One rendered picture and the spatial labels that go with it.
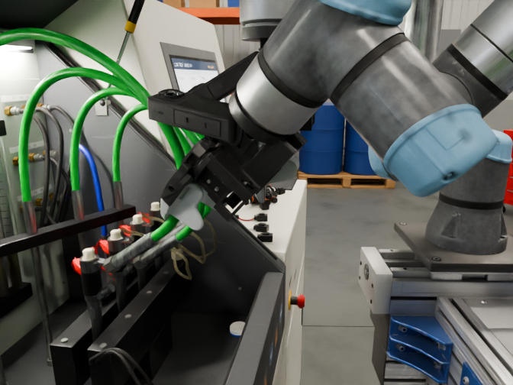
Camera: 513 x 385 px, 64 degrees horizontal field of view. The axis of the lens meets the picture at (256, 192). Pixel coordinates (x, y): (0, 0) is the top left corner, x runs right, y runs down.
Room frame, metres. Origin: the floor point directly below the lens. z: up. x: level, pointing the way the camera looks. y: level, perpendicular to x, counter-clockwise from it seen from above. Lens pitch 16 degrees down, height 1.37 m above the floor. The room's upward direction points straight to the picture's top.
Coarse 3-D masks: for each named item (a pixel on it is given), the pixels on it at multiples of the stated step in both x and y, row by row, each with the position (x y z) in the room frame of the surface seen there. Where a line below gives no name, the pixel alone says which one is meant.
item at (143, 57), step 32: (96, 0) 0.94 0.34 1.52; (128, 0) 0.96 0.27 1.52; (64, 32) 0.96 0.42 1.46; (96, 32) 0.94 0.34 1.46; (160, 32) 1.09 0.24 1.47; (192, 32) 1.34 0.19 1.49; (96, 64) 0.95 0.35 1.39; (128, 64) 0.93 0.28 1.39; (160, 64) 1.03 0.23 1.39; (128, 96) 0.93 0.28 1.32; (160, 128) 0.92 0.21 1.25; (288, 256) 0.92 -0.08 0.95; (288, 288) 0.93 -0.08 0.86; (288, 320) 0.94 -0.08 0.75; (288, 352) 0.94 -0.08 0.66; (288, 384) 0.97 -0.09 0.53
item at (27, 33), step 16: (16, 32) 0.56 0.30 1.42; (32, 32) 0.55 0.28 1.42; (48, 32) 0.54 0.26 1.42; (80, 48) 0.53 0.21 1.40; (112, 64) 0.52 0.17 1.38; (128, 80) 0.51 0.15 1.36; (144, 96) 0.51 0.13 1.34; (176, 144) 0.49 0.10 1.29; (176, 160) 0.49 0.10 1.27; (176, 224) 0.50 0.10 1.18
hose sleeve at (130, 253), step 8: (152, 232) 0.51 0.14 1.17; (144, 240) 0.51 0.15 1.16; (152, 240) 0.51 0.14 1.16; (128, 248) 0.52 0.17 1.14; (136, 248) 0.51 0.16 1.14; (144, 248) 0.51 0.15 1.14; (120, 256) 0.52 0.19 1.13; (128, 256) 0.51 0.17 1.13; (136, 256) 0.52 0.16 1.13; (120, 264) 0.52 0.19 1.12
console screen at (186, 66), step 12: (168, 48) 1.10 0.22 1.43; (180, 48) 1.19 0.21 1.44; (192, 48) 1.29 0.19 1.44; (168, 60) 1.07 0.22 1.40; (180, 60) 1.16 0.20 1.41; (192, 60) 1.26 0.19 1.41; (204, 60) 1.37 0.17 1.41; (216, 60) 1.51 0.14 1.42; (168, 72) 1.06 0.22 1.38; (180, 72) 1.13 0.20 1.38; (192, 72) 1.23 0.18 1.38; (204, 72) 1.34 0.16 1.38; (216, 72) 1.47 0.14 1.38; (180, 84) 1.11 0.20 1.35; (192, 84) 1.20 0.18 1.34; (192, 144) 1.07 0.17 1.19
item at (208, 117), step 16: (160, 96) 0.46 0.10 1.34; (176, 96) 0.46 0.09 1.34; (192, 96) 0.47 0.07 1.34; (160, 112) 0.45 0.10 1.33; (176, 112) 0.44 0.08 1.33; (192, 112) 0.43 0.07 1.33; (208, 112) 0.42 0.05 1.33; (224, 112) 0.43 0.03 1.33; (192, 128) 0.43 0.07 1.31; (208, 128) 0.42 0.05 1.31; (224, 128) 0.41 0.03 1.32
